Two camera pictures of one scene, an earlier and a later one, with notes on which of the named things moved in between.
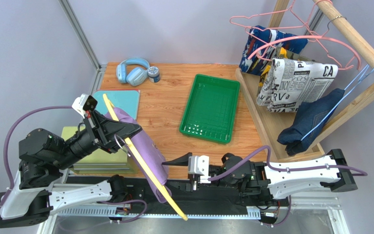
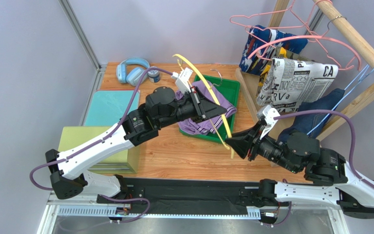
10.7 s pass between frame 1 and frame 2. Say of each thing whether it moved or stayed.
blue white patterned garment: stayed
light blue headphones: stayed
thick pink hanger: stayed
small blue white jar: stayed
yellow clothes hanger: moved
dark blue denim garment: stayed
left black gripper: moved
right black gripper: moved
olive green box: stayed
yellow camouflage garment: stayed
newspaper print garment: stayed
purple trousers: moved
